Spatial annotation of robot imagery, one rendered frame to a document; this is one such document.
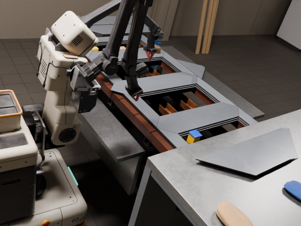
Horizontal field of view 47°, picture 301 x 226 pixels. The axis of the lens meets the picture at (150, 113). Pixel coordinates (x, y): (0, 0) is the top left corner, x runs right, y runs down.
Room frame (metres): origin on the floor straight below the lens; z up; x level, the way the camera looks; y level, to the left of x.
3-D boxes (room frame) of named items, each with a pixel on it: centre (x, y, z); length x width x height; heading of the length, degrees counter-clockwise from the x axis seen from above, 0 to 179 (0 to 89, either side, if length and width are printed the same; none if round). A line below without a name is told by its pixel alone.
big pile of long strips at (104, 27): (3.15, 0.51, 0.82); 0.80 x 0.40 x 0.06; 134
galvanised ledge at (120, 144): (2.03, 0.49, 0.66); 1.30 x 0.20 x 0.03; 44
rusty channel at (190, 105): (2.38, -0.15, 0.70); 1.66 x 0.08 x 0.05; 44
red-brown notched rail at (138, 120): (1.97, 0.27, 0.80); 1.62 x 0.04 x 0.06; 44
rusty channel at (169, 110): (2.23, 0.00, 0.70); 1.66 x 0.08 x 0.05; 44
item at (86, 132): (2.09, 0.43, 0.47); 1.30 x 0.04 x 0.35; 44
